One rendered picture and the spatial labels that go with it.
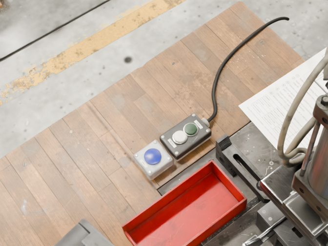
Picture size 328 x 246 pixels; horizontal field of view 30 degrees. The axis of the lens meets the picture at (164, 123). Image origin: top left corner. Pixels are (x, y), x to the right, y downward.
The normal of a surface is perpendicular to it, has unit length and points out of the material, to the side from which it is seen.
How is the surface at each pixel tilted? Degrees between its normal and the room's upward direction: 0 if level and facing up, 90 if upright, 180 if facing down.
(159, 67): 0
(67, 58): 0
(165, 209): 0
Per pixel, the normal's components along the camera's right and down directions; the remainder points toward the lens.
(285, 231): -0.07, -0.47
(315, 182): -0.89, 0.43
